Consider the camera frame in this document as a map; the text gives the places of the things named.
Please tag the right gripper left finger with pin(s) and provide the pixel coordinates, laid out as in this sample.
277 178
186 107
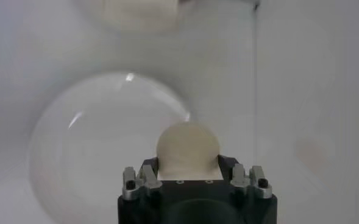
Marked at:
147 176

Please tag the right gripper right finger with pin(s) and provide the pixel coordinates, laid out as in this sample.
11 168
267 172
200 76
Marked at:
238 175

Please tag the white steamed baozi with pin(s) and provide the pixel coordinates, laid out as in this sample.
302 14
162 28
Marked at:
187 149

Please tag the white round plate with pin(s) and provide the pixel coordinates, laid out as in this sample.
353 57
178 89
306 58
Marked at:
100 146

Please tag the cream electric cooking pot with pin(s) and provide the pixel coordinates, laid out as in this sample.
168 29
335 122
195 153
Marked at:
136 13

